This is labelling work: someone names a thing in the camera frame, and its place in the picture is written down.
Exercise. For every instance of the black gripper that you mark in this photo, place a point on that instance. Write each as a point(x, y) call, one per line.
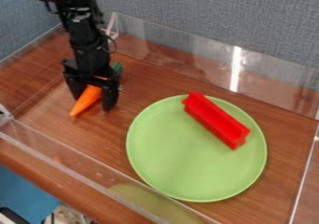
point(82, 75)

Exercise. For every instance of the orange toy carrot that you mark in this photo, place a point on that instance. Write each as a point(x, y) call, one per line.
point(90, 97)

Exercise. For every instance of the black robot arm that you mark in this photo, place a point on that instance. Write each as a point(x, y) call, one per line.
point(82, 19)

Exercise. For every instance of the green plate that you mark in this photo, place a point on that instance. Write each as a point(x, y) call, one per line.
point(183, 161)

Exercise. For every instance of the red toy block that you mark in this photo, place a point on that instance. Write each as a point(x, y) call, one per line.
point(223, 125)

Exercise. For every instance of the clear acrylic enclosure wall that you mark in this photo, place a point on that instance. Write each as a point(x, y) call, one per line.
point(74, 155)

